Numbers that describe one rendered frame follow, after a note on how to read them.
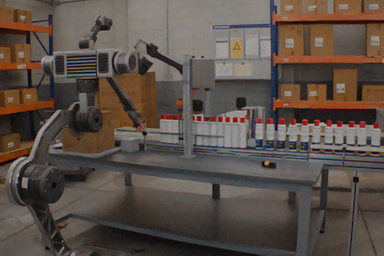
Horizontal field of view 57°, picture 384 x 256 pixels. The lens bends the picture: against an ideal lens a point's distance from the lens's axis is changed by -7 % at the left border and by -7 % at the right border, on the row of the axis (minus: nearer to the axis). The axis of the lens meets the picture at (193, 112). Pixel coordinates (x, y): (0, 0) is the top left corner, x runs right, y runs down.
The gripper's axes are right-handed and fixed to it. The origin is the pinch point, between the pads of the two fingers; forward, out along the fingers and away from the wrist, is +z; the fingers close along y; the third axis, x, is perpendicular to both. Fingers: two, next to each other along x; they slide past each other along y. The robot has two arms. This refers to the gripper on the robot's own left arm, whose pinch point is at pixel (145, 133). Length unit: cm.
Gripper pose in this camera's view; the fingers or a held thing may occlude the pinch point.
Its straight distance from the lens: 287.9
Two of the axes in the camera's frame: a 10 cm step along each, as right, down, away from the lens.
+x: -7.0, 6.0, 3.9
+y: 4.0, -1.1, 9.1
